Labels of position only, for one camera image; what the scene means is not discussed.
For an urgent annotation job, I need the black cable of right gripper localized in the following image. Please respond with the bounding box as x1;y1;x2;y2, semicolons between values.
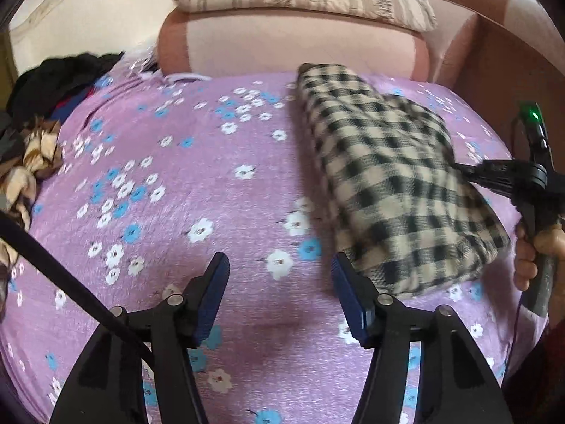
502;119;524;376

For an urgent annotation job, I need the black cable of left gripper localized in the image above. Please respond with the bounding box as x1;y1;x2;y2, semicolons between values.
0;210;153;363

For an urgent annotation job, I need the blue red garment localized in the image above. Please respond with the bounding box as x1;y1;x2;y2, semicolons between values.
48;75;114;124

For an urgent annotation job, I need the pink padded headboard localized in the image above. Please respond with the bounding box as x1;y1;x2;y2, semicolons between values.
157;0;535;87

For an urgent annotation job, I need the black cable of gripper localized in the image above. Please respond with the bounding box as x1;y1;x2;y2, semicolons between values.
502;119;524;376
0;210;153;363

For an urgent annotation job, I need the beige brown fleece blanket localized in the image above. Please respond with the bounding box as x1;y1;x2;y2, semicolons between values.
0;116;64;319

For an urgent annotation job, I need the black beige checkered jacket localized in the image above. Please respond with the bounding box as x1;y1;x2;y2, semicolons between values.
297;63;510;298

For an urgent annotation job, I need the black clothes pile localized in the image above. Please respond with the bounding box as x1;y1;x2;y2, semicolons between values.
6;52;124;122

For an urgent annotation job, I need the person's right hand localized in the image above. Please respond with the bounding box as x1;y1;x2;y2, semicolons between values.
514;222;565;297

